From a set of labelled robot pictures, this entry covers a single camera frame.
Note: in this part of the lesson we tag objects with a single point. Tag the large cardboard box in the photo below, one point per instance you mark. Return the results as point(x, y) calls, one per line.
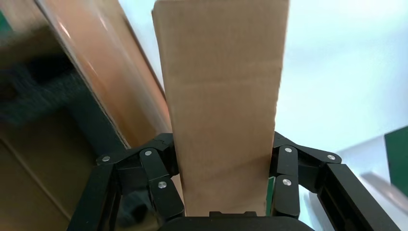
point(105, 63)

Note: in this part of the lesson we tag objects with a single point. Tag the small cardboard box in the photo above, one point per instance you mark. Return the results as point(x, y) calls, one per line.
point(220, 95)

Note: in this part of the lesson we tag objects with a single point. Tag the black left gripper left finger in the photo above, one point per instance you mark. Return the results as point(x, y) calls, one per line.
point(153, 165)

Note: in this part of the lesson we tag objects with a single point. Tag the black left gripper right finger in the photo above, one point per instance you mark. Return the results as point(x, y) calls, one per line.
point(287, 165)

